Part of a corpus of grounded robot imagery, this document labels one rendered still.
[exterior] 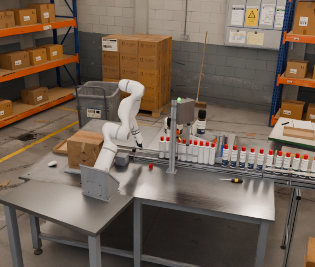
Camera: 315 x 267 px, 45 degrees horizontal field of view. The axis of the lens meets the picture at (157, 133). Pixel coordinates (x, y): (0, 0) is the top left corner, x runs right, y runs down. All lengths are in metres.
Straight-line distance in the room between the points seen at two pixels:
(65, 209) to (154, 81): 4.28
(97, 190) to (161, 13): 5.74
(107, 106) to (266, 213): 3.35
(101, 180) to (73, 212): 0.31
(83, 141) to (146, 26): 5.29
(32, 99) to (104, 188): 4.61
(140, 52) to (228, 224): 3.90
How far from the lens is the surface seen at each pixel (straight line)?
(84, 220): 2.77
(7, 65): 6.94
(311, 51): 7.45
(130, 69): 6.93
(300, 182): 3.42
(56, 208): 2.93
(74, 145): 3.29
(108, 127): 3.04
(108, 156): 2.96
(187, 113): 3.16
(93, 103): 5.67
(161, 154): 3.46
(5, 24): 6.73
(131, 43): 6.83
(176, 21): 8.04
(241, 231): 3.76
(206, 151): 3.36
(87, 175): 2.94
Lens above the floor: 2.42
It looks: 23 degrees down
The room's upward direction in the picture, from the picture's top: 1 degrees clockwise
